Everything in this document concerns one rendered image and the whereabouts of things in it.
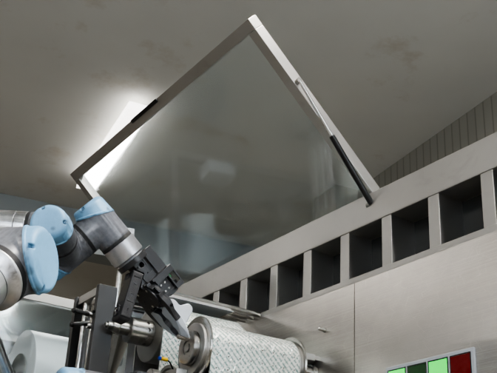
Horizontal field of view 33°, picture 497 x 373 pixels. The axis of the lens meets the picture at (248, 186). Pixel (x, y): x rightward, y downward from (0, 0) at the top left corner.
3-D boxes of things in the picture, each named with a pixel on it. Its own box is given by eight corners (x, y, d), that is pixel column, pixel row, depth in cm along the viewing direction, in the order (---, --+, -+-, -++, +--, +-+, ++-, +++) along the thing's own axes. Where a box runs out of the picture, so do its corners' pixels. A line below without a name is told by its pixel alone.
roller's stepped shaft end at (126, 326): (101, 332, 206) (103, 319, 207) (123, 337, 209) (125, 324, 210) (106, 329, 204) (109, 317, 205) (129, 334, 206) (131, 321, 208)
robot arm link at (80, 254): (25, 245, 175) (68, 212, 178) (37, 263, 185) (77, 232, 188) (48, 271, 172) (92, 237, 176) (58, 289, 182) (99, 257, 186)
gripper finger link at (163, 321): (197, 326, 190) (173, 293, 189) (181, 343, 187) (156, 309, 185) (190, 328, 193) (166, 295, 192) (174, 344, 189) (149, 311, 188)
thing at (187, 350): (174, 360, 190) (183, 328, 191) (183, 362, 191) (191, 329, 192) (189, 368, 183) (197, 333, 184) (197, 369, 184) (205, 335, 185)
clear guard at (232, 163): (79, 175, 286) (80, 175, 287) (168, 294, 290) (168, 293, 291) (251, 29, 205) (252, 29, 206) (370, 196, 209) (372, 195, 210)
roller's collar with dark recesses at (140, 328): (120, 344, 209) (123, 319, 212) (142, 348, 212) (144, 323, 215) (132, 340, 204) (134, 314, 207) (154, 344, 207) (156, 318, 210)
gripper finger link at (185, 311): (208, 320, 187) (180, 289, 186) (191, 337, 183) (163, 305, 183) (201, 324, 189) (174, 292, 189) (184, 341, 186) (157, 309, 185)
